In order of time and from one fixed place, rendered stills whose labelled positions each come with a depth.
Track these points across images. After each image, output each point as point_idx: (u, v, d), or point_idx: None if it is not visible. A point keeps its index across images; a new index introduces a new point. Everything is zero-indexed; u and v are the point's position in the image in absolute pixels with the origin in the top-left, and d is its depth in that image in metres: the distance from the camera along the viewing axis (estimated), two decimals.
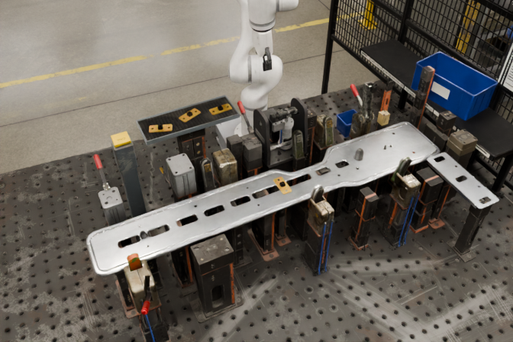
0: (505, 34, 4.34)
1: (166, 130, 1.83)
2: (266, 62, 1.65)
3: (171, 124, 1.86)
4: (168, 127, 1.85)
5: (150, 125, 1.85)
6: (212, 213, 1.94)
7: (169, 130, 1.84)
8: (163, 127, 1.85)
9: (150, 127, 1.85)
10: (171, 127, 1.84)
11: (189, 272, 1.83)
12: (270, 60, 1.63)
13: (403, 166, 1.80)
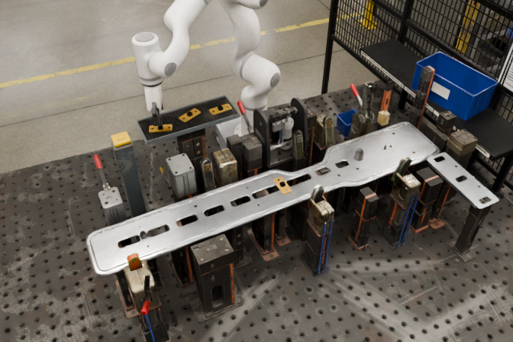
0: (505, 34, 4.34)
1: (166, 130, 1.83)
2: (152, 116, 1.71)
3: (171, 124, 1.86)
4: (168, 127, 1.85)
5: (150, 125, 1.85)
6: (212, 213, 1.94)
7: (169, 130, 1.84)
8: (163, 127, 1.85)
9: (150, 127, 1.85)
10: (171, 127, 1.84)
11: (189, 272, 1.83)
12: (154, 114, 1.69)
13: (403, 166, 1.80)
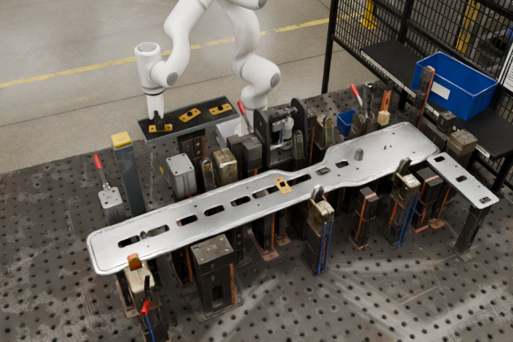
0: (505, 34, 4.34)
1: (166, 130, 1.83)
2: (155, 120, 1.77)
3: (171, 124, 1.86)
4: (168, 126, 1.85)
5: (150, 125, 1.85)
6: (212, 213, 1.94)
7: (169, 129, 1.84)
8: None
9: (150, 127, 1.85)
10: (171, 127, 1.84)
11: (189, 272, 1.83)
12: (158, 124, 1.76)
13: (403, 166, 1.80)
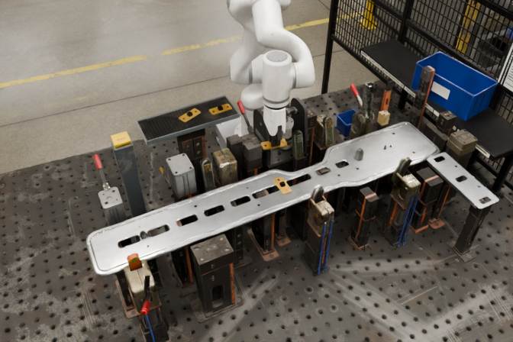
0: (505, 34, 4.34)
1: (282, 145, 1.66)
2: (275, 137, 1.60)
3: (284, 139, 1.68)
4: (282, 141, 1.68)
5: (261, 142, 1.67)
6: (212, 213, 1.94)
7: (285, 144, 1.66)
8: None
9: (262, 143, 1.67)
10: (285, 142, 1.67)
11: (189, 272, 1.83)
12: (280, 140, 1.58)
13: (403, 166, 1.80)
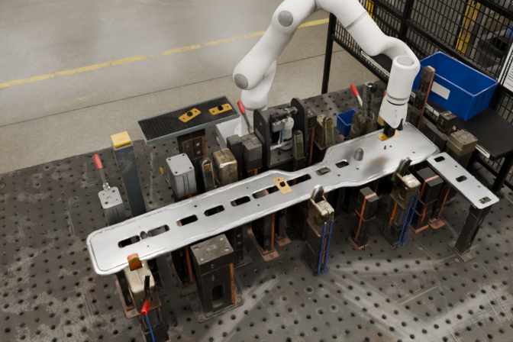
0: (505, 34, 4.34)
1: (395, 135, 1.95)
2: (395, 128, 1.89)
3: None
4: None
5: (377, 135, 1.95)
6: (212, 213, 1.94)
7: (397, 134, 1.96)
8: None
9: (379, 136, 1.95)
10: (396, 132, 1.97)
11: (189, 272, 1.83)
12: (401, 130, 1.87)
13: (403, 166, 1.80)
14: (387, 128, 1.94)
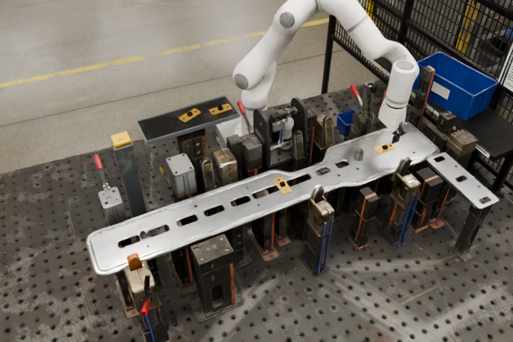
0: (505, 34, 4.34)
1: (392, 148, 2.00)
2: (399, 134, 1.87)
3: (390, 143, 2.02)
4: (389, 145, 2.01)
5: (374, 147, 2.00)
6: (212, 213, 1.94)
7: (393, 147, 2.00)
8: (386, 146, 2.01)
9: (375, 149, 2.00)
10: (393, 145, 2.01)
11: (189, 272, 1.83)
12: (405, 133, 1.85)
13: (403, 166, 1.80)
14: (381, 124, 1.97)
